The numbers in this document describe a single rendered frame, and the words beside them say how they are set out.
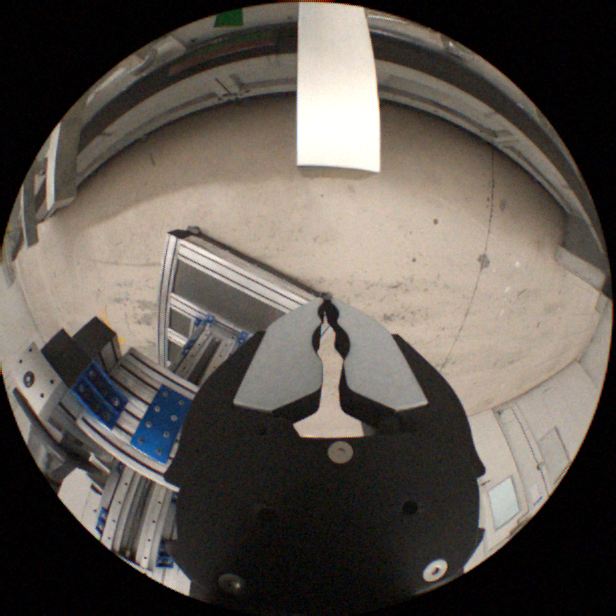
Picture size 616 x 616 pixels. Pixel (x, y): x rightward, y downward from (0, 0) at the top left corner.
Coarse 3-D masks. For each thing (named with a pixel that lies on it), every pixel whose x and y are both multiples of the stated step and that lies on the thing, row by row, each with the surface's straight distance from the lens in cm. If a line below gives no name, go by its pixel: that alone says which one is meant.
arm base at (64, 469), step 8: (32, 432) 61; (32, 440) 61; (40, 440) 59; (32, 448) 62; (40, 448) 59; (48, 448) 58; (40, 456) 60; (48, 456) 59; (56, 456) 58; (40, 464) 61; (48, 464) 61; (56, 464) 60; (64, 464) 60; (48, 472) 61; (56, 472) 61; (64, 472) 62; (48, 480) 62; (56, 480) 63
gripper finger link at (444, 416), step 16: (400, 336) 9; (416, 352) 9; (416, 368) 8; (432, 368) 8; (432, 384) 8; (448, 384) 8; (432, 400) 7; (448, 400) 8; (400, 416) 6; (416, 416) 7; (432, 416) 7; (448, 416) 7; (464, 416) 8; (432, 432) 7; (448, 432) 7; (464, 432) 7; (464, 448) 7; (480, 464) 7
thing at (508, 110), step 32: (288, 32) 39; (384, 32) 40; (416, 32) 44; (160, 64) 45; (224, 64) 45; (416, 64) 45; (448, 64) 44; (480, 64) 49; (96, 96) 62; (128, 96) 52; (480, 96) 52; (512, 96) 52; (96, 128) 64; (544, 128) 61; (576, 192) 95
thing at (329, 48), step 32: (320, 32) 11; (352, 32) 12; (320, 64) 10; (352, 64) 10; (320, 96) 8; (352, 96) 9; (320, 128) 8; (352, 128) 8; (320, 160) 7; (352, 160) 8
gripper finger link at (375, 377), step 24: (336, 312) 10; (360, 312) 10; (336, 336) 10; (360, 336) 9; (384, 336) 9; (360, 360) 8; (384, 360) 8; (360, 384) 7; (384, 384) 7; (408, 384) 7; (360, 408) 7; (384, 408) 7; (408, 408) 7
